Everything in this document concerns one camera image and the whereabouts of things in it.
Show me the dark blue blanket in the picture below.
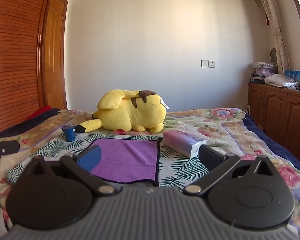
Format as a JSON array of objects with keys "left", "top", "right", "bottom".
[{"left": 0, "top": 108, "right": 63, "bottom": 140}]

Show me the dark blue bed sheet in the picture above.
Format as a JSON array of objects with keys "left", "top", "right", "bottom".
[{"left": 242, "top": 114, "right": 300, "bottom": 174}]

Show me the white floral folded cloth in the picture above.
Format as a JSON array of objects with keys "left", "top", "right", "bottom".
[{"left": 264, "top": 73, "right": 298, "bottom": 88}]

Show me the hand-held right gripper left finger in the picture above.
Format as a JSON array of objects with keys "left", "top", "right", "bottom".
[{"left": 22, "top": 144, "right": 117, "bottom": 197}]

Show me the white leaf-print cloth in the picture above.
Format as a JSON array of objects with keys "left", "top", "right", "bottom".
[{"left": 6, "top": 129, "right": 211, "bottom": 188}]

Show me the blue box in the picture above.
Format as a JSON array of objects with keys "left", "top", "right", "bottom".
[{"left": 285, "top": 69, "right": 300, "bottom": 82}]

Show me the purple towel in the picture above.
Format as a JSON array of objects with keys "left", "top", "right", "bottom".
[{"left": 89, "top": 138, "right": 163, "bottom": 187}]

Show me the yellow plush toy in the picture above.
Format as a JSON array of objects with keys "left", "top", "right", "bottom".
[{"left": 91, "top": 89, "right": 170, "bottom": 134}]

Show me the purple tissue pack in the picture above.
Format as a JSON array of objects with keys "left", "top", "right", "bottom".
[{"left": 163, "top": 129, "right": 210, "bottom": 159}]

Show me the stack of folded cloths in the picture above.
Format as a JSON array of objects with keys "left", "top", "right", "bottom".
[{"left": 250, "top": 61, "right": 278, "bottom": 83}]

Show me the dark blue cup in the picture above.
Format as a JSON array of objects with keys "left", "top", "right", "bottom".
[{"left": 61, "top": 124, "right": 76, "bottom": 142}]

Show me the wooden door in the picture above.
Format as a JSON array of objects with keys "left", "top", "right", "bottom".
[{"left": 44, "top": 0, "right": 69, "bottom": 110}]

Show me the red cloth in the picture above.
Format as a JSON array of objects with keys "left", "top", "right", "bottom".
[{"left": 25, "top": 105, "right": 53, "bottom": 120}]

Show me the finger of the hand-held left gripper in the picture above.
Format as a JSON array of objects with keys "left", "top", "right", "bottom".
[{"left": 0, "top": 140, "right": 20, "bottom": 167}]

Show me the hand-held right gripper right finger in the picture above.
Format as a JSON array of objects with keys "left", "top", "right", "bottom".
[{"left": 184, "top": 144, "right": 278, "bottom": 197}]

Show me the wooden cabinet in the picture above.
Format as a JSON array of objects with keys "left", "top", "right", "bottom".
[{"left": 247, "top": 82, "right": 300, "bottom": 166}]

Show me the patterned beige curtain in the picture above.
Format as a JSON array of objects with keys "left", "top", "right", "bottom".
[{"left": 252, "top": 0, "right": 290, "bottom": 74}]

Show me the wooden louvred wardrobe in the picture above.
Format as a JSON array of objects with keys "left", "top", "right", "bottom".
[{"left": 0, "top": 0, "right": 56, "bottom": 133}]

